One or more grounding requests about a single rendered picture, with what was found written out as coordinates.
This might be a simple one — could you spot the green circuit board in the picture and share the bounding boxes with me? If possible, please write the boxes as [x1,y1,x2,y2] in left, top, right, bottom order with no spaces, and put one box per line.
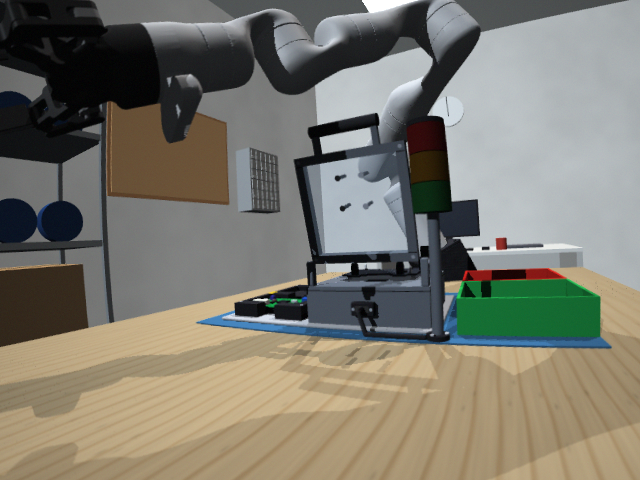
[253,295,307,308]

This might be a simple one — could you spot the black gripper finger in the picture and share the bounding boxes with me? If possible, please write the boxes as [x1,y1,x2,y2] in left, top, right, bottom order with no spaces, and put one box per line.
[0,0,105,87]
[0,85,105,138]

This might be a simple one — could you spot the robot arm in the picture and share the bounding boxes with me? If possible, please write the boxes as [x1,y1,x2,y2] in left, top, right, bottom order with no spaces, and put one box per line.
[141,0,481,144]

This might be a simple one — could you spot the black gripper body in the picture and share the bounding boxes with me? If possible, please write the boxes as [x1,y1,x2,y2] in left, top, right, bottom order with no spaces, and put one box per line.
[45,23,160,110]

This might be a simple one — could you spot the red bin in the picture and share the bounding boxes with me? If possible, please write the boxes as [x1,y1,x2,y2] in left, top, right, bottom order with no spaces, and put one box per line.
[462,268,567,281]

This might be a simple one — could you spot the green bin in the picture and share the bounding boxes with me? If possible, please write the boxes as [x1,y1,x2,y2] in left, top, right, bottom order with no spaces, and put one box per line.
[456,279,600,337]

